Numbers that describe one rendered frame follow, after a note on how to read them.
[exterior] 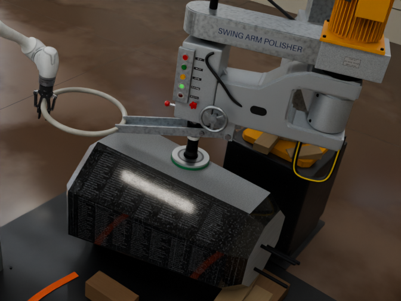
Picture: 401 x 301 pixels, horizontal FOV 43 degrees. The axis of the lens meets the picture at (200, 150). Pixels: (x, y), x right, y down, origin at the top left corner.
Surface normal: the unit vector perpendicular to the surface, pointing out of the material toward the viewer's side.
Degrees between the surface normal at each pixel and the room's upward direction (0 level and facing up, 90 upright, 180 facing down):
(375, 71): 90
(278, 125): 90
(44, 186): 0
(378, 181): 0
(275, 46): 90
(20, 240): 0
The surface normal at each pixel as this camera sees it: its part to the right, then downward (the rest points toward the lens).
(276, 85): -0.28, 0.49
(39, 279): 0.14, -0.83
